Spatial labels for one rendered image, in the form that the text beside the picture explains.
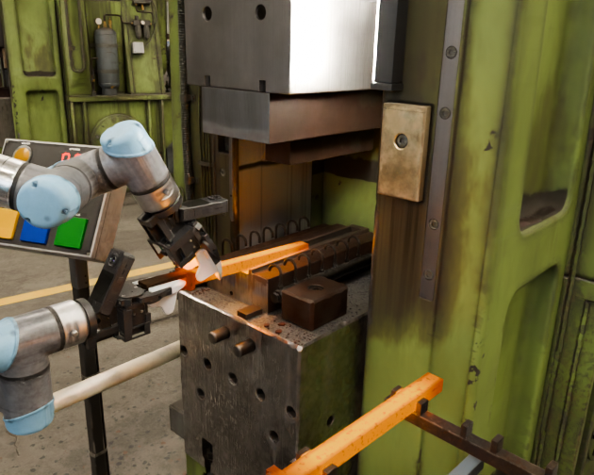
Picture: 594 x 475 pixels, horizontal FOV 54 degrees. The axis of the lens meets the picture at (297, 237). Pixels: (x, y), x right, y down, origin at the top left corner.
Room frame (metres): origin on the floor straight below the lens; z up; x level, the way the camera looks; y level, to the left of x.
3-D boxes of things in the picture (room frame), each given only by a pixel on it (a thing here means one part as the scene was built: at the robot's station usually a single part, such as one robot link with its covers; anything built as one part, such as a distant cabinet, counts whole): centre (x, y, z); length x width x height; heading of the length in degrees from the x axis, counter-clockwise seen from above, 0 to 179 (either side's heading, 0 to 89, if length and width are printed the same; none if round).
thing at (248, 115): (1.33, -0.01, 1.32); 0.42 x 0.20 x 0.10; 138
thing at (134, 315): (0.92, 0.32, 0.99); 0.12 x 0.08 x 0.09; 138
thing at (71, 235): (1.33, 0.55, 1.01); 0.07 x 0.05 x 0.07; 73
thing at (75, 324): (0.86, 0.37, 1.00); 0.08 x 0.05 x 0.08; 48
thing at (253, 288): (1.33, -0.01, 0.96); 0.42 x 0.20 x 0.09; 138
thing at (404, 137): (1.06, -0.19, 1.27); 0.09 x 0.02 x 0.17; 48
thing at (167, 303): (0.99, 0.24, 1.00); 0.09 x 0.03 x 0.06; 135
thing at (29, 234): (1.36, 0.64, 1.01); 0.07 x 0.05 x 0.07; 73
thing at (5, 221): (1.39, 0.74, 1.01); 0.07 x 0.05 x 0.07; 73
